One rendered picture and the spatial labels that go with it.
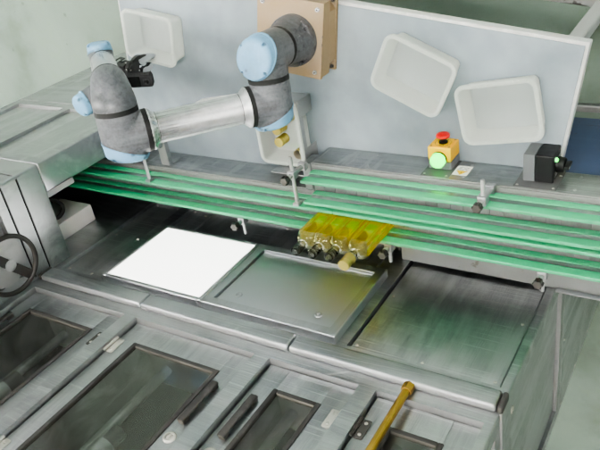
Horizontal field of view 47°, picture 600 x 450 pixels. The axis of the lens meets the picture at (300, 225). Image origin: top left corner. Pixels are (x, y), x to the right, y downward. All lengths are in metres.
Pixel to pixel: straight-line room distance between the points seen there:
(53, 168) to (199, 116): 0.80
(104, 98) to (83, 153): 0.80
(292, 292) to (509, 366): 0.67
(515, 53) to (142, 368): 1.33
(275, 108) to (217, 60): 0.53
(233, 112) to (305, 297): 0.58
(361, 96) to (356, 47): 0.15
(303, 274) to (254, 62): 0.68
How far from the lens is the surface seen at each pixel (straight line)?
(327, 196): 2.16
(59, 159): 2.55
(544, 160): 1.92
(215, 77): 2.44
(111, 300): 2.31
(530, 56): 1.92
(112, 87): 1.84
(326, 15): 2.04
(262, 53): 1.87
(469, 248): 2.02
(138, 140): 1.86
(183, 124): 1.88
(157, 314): 2.17
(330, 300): 2.01
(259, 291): 2.10
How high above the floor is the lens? 2.51
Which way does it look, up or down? 45 degrees down
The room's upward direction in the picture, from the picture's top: 134 degrees counter-clockwise
